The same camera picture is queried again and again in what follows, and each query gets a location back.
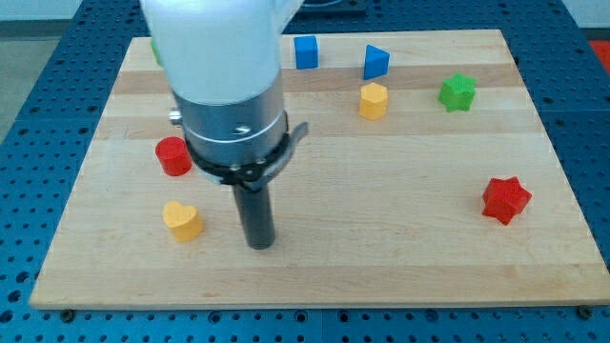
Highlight green star block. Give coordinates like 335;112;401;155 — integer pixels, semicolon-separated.
438;73;477;112

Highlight red cylinder block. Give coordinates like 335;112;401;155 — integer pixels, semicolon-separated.
155;136;193;176

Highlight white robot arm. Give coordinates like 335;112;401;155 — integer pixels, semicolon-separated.
140;0;308;250

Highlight red star block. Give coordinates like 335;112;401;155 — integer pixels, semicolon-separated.
481;176;532;226

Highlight blue cube block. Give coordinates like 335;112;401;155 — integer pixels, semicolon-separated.
294;35;318;70

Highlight wooden board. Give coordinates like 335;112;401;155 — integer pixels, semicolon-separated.
30;30;609;311

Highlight green block behind arm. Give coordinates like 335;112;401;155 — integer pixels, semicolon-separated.
150;38;163;68

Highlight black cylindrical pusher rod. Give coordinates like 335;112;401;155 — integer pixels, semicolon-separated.
233;185;275;250

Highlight silver flange with black clamp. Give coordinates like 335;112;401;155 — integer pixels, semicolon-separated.
171;74;309;192

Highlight blue triangle block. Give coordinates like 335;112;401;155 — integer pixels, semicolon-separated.
363;45;390;80

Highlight yellow heart block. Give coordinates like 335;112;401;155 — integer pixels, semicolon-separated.
162;201;204;242

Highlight yellow hexagon block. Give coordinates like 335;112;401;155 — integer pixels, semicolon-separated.
359;83;389;120

